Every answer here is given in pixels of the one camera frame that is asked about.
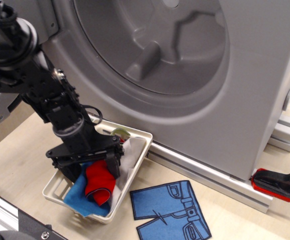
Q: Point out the blue felt cloth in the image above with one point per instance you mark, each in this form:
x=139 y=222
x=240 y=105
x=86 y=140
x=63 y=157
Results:
x=77 y=200

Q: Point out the black bracket with screw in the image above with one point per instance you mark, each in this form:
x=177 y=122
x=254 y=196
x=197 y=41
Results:
x=34 y=228

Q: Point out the red black clamp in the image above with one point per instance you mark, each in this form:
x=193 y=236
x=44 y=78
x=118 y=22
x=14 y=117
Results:
x=272 y=183

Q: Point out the blue felt jeans shorts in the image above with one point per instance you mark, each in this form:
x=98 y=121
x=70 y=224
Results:
x=173 y=212

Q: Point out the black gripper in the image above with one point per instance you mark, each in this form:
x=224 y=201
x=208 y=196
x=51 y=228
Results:
x=82 y=143

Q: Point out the aluminium rail front left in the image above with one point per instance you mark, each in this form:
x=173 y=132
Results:
x=9 y=216

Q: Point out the green felt cloth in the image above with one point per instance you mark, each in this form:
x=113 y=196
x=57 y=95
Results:
x=120 y=131

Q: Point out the grey toy washing machine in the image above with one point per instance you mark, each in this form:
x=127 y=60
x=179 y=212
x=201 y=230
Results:
x=208 y=78

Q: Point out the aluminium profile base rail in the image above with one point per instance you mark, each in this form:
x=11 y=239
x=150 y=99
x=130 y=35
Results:
x=233 y=187

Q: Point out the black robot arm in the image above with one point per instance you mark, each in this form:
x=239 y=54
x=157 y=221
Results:
x=26 y=70

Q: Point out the white felt cloth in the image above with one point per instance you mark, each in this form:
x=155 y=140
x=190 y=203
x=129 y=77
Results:
x=133 y=148

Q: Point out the red felt cloth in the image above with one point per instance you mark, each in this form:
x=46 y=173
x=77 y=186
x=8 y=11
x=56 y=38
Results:
x=100 y=182

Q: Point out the cream plastic laundry basket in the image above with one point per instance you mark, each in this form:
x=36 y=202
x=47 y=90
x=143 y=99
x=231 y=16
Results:
x=62 y=191

